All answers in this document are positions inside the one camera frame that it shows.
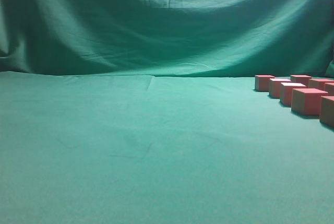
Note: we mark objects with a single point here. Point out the column pink cube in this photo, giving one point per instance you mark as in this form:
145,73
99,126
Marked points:
318,83
329,87
262,82
302,79
274,86
306,101
286,92

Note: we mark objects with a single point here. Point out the edge pink cube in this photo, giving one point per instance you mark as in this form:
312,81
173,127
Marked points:
327,111

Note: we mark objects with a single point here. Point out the green cloth backdrop and cover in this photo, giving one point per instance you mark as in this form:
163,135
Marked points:
144,111

